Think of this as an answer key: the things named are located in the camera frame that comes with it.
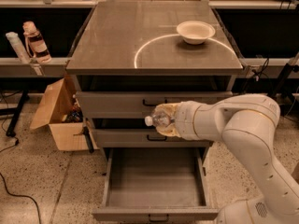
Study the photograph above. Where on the black table leg left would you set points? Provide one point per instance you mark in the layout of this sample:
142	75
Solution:
16	113

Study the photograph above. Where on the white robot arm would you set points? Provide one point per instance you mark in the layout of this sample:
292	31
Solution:
246	124

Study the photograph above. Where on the grey top drawer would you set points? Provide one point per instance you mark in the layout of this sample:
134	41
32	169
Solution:
137	104

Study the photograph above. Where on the black table leg right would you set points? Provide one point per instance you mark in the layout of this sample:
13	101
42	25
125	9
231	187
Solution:
290	66

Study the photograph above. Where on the white paper bowl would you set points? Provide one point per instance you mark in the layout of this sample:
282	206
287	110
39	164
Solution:
195	32

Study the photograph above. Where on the white cylindrical bottle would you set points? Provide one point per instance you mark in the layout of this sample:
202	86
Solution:
18	47

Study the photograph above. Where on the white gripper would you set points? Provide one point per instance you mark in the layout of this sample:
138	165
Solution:
185	120

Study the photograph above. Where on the open cardboard box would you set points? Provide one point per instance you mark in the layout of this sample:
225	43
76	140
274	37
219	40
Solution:
59	110

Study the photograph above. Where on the grey metal drawer cabinet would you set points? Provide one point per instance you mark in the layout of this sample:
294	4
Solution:
135	46

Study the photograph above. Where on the black table leg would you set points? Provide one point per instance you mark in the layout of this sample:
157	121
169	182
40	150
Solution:
290	66
16	113

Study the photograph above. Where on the grey middle drawer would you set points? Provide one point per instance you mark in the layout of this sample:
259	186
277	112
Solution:
141	138

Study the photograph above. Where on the pink reusable drink bottle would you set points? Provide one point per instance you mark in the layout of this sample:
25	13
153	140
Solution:
35	43

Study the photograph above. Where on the grey open bottom drawer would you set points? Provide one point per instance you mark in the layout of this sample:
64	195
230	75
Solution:
155	186

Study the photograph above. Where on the clear plastic water bottle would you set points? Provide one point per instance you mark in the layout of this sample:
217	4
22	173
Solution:
160	117

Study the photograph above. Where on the grey shelf rail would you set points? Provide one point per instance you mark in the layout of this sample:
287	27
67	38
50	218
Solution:
13	67

